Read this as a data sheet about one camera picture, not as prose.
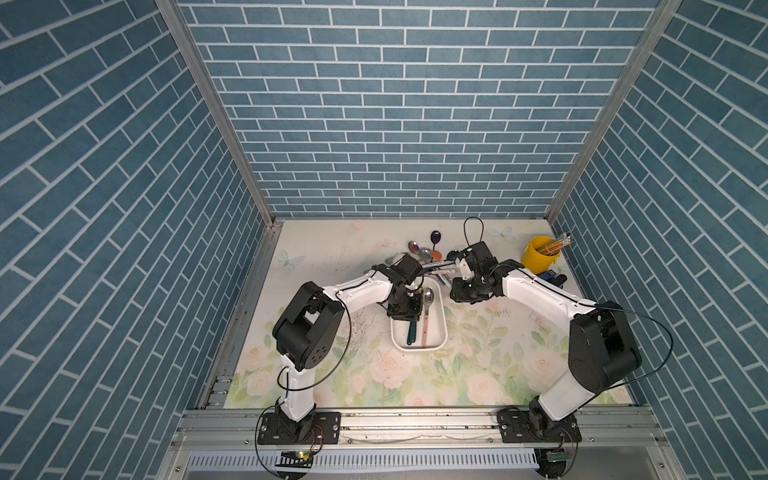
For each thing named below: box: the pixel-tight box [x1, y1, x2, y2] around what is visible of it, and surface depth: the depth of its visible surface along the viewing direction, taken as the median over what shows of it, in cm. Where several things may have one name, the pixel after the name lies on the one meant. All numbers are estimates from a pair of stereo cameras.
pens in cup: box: [536, 236, 573, 255], surface depth 100 cm
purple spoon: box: [430, 230, 442, 251], surface depth 118 cm
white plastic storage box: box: [390, 276, 448, 352], surface depth 91 cm
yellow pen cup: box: [522, 236, 561, 275], surface depth 103 cm
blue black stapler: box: [539, 269, 567, 289], surface depth 103 cm
